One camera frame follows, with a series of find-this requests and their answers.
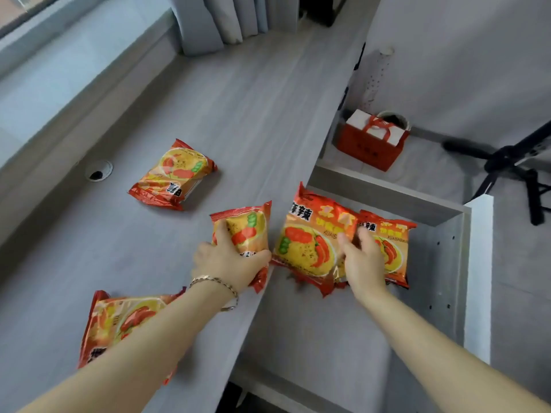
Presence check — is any person's right hand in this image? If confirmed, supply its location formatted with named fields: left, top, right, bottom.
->
left=337, top=227, right=388, bottom=299

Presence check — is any person's left hand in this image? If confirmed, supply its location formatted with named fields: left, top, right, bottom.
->
left=191, top=219, right=273, bottom=295

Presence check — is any orange instant noodle packet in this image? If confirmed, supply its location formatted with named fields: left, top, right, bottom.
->
left=271, top=182, right=360, bottom=297
left=128, top=139, right=218, bottom=211
left=209, top=201, right=273, bottom=294
left=77, top=288, right=187, bottom=386
left=336, top=210, right=417, bottom=289

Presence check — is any person's left forearm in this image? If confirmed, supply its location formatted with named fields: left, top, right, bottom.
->
left=17, top=281, right=237, bottom=413

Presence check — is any person's right forearm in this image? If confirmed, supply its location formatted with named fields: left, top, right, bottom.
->
left=356, top=285, right=551, bottom=413

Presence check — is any grey open drawer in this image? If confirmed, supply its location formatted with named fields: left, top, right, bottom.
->
left=230, top=161, right=494, bottom=413

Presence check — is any red gift bag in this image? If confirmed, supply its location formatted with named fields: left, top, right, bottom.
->
left=337, top=109, right=410, bottom=172

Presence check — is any white dotted paper roll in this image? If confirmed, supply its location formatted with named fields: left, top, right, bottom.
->
left=361, top=47, right=395, bottom=113

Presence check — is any black tripod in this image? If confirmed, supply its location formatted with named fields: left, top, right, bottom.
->
left=442, top=120, right=551, bottom=227

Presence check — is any black object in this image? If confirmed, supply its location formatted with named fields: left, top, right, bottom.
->
left=299, top=0, right=345, bottom=27

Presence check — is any grey curtain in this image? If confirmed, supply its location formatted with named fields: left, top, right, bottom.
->
left=168, top=0, right=300, bottom=56

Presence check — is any gold wrist bracelet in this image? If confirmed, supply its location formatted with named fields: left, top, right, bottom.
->
left=189, top=275, right=239, bottom=313

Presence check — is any round desk cable grommet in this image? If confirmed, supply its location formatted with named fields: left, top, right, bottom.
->
left=85, top=160, right=114, bottom=183

